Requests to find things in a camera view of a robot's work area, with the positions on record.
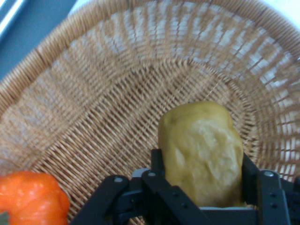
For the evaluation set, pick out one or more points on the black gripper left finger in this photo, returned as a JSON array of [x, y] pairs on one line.
[[145, 197]]

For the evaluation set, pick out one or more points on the brown potato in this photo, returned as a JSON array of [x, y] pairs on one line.
[[201, 152]]

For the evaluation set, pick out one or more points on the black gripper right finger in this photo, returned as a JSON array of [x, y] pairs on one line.
[[274, 199]]

